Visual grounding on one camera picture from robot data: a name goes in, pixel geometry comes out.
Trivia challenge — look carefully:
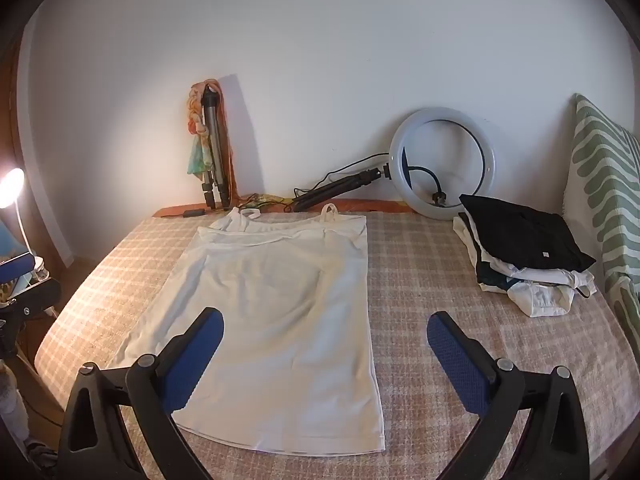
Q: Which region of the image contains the white ring light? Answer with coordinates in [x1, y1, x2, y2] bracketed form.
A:
[390, 106, 497, 221]

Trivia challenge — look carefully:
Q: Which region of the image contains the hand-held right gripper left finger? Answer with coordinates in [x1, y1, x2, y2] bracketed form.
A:
[57, 306, 224, 480]

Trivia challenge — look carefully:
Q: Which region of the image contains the green and white patterned cushion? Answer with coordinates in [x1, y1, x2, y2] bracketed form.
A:
[562, 92, 640, 356]

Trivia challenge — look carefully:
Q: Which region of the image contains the dark green garment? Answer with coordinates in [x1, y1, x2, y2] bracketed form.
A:
[475, 255, 521, 293]

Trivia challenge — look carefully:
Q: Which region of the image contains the black ring light cable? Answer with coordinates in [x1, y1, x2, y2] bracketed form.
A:
[405, 162, 451, 207]

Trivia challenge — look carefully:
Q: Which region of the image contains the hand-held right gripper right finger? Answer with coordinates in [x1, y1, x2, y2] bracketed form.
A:
[426, 311, 593, 480]

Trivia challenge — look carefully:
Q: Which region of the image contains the orange bed sheet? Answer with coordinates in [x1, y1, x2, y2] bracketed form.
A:
[152, 199, 416, 220]

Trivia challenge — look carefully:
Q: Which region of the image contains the white desk lamp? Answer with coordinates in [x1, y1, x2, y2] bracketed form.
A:
[0, 167, 38, 261]

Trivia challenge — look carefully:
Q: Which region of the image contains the folded tripod with scarf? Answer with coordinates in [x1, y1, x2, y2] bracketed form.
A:
[186, 78, 236, 208]

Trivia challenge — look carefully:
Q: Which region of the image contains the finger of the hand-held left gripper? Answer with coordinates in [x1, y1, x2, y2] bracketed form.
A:
[0, 254, 36, 282]
[0, 278, 62, 333]

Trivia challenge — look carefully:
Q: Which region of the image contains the black folded tripod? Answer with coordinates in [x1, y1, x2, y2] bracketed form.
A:
[291, 166, 393, 212]

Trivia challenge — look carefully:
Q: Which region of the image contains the yellow green cloth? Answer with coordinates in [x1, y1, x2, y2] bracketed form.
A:
[239, 194, 293, 212]

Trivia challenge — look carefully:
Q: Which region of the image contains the white camisole top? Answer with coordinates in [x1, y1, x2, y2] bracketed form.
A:
[106, 203, 388, 457]

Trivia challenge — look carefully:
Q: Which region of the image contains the grey tripod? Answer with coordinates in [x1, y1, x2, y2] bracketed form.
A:
[200, 85, 236, 211]

